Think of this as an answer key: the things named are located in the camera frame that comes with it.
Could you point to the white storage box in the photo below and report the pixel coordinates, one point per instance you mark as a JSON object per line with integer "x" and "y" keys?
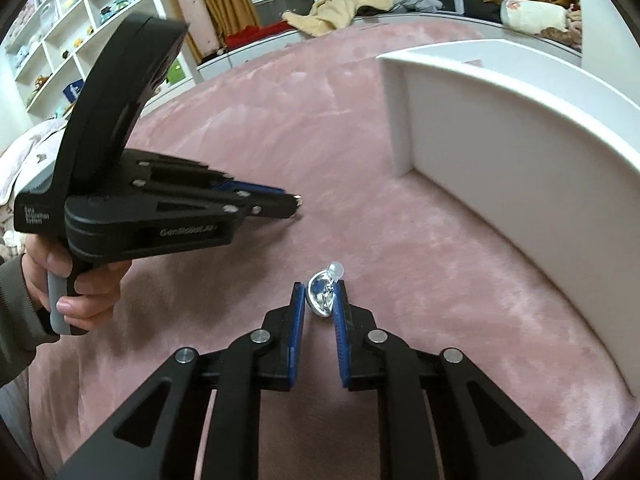
{"x": 500, "y": 160}

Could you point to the blue box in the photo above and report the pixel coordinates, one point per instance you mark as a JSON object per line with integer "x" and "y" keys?
{"x": 74, "y": 92}

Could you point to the brown plush toy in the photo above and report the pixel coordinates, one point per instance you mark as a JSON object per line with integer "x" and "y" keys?
{"x": 570, "y": 27}

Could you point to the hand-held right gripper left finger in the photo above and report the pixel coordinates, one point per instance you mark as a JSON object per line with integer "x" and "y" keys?
{"x": 298, "y": 320}

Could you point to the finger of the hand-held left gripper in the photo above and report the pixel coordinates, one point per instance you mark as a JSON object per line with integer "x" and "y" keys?
{"x": 250, "y": 189}
{"x": 272, "y": 206}

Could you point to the floral bolster pillow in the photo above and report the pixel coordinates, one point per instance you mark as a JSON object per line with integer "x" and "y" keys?
{"x": 535, "y": 15}

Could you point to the white shelf unit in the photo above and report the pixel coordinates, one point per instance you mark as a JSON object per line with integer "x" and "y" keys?
{"x": 82, "y": 2}

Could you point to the white quilted pillow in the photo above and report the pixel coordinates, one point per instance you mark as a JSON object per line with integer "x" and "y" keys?
{"x": 20, "y": 160}

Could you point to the person's grey clothing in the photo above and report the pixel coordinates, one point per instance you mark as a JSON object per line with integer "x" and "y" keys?
{"x": 17, "y": 425}

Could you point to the person's left hand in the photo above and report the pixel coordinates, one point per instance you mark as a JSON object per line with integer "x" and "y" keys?
{"x": 95, "y": 295}

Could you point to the cream fleece blanket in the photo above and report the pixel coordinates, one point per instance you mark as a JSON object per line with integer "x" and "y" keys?
{"x": 340, "y": 7}

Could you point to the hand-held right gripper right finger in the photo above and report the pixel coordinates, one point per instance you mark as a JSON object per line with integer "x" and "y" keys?
{"x": 341, "y": 330}

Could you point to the person's left forearm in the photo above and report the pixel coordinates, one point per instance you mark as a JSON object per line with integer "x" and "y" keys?
{"x": 20, "y": 320}

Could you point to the red cloth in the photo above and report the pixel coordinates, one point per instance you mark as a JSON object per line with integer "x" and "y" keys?
{"x": 255, "y": 34}

